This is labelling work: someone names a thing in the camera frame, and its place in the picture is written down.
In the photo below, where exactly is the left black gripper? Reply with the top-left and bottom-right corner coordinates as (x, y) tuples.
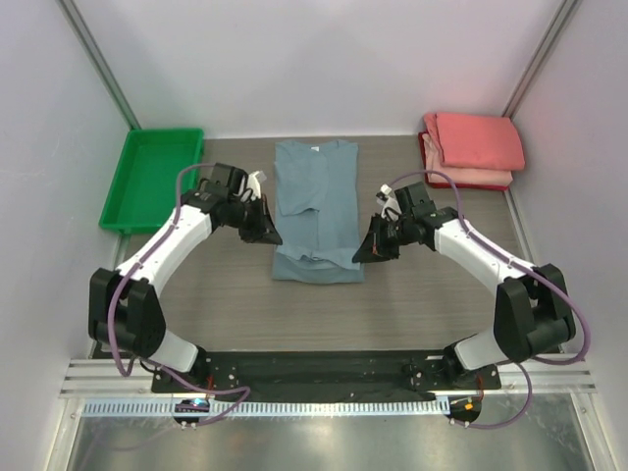
(227, 193), (283, 245)

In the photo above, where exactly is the blue grey t shirt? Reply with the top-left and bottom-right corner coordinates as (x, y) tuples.
(272, 140), (365, 285)

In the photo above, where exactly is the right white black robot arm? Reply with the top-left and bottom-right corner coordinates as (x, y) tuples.
(352, 183), (576, 389)

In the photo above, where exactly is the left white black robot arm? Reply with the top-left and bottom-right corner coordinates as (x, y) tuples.
(87, 163), (283, 393)

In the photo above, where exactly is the green plastic tray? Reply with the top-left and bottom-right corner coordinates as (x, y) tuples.
(99, 128), (204, 235)

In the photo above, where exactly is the light pink folded shirt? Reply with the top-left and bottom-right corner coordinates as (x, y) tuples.
(424, 134), (512, 186)

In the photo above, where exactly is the top coral folded shirt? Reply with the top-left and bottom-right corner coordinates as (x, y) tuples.
(423, 112), (526, 172)

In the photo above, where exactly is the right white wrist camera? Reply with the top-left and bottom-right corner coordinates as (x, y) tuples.
(376, 184), (401, 219)

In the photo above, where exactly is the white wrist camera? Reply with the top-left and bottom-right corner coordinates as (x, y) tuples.
(243, 171), (266, 201)
(376, 184), (401, 219)

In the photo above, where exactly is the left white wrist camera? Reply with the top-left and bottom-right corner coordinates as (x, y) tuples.
(243, 171), (266, 201)

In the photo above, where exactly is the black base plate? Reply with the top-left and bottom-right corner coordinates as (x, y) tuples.
(151, 350), (501, 421)

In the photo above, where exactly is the white slotted cable duct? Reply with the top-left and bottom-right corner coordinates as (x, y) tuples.
(81, 396), (449, 419)

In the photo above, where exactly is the aluminium rail frame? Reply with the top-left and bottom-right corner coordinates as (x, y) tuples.
(58, 353), (599, 399)

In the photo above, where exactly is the left aluminium corner post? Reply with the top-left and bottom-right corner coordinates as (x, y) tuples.
(56, 0), (141, 130)

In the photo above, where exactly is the aluminium corner post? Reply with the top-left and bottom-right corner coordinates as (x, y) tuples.
(501, 0), (582, 119)
(56, 0), (141, 130)

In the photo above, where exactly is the right aluminium corner post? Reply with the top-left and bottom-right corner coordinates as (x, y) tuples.
(501, 0), (582, 119)

